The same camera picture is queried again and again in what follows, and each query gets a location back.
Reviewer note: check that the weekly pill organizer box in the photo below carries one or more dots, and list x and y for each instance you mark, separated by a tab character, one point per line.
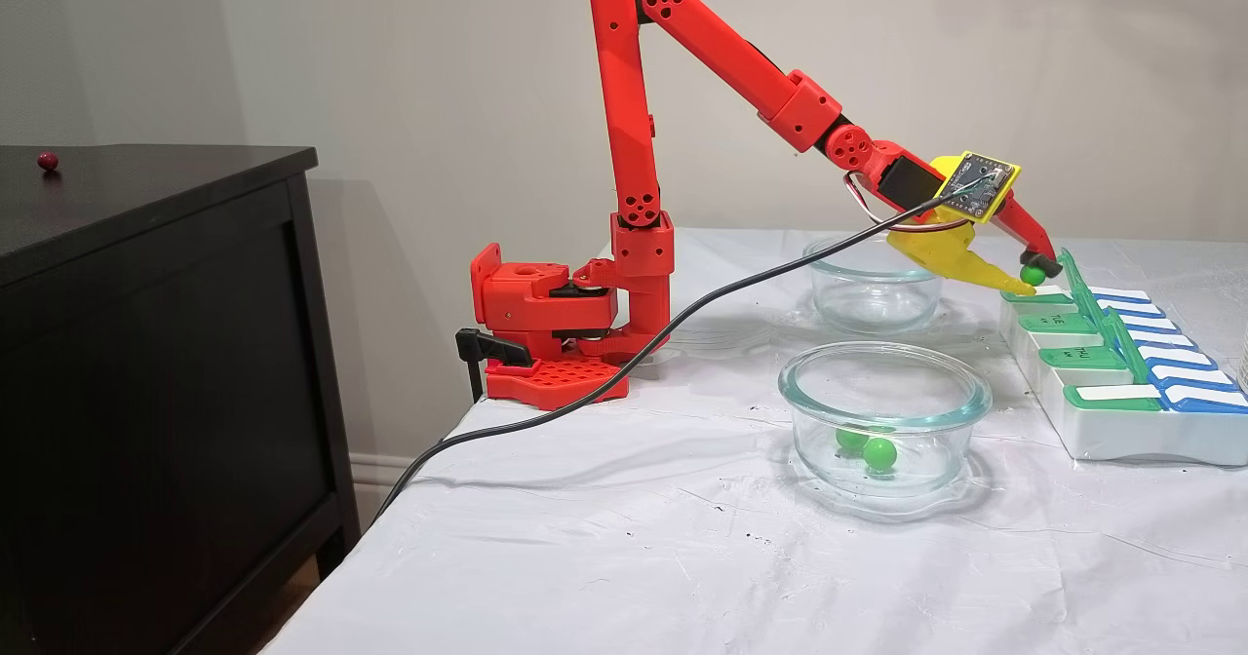
1111	431

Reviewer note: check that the small clear glass bowl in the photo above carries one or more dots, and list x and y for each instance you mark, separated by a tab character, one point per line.
858	294

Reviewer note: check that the black wooden cabinet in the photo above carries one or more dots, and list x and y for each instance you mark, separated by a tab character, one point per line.
146	392

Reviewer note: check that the dark red ball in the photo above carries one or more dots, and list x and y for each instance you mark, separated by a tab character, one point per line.
48	161

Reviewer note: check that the green ball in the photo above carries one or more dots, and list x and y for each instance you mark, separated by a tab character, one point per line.
1032	275
850	438
880	453

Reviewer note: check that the white baseboard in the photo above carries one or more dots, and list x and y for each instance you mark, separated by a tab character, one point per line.
385	470

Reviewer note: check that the black table clamp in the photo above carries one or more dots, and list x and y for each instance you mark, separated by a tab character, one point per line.
487	346

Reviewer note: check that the large clear glass bowl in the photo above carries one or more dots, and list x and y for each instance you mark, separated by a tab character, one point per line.
809	411

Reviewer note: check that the white tablecloth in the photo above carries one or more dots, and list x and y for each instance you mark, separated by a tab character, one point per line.
634	558

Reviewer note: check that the camera board on yellow mount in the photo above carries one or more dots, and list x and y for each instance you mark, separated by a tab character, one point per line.
978	185

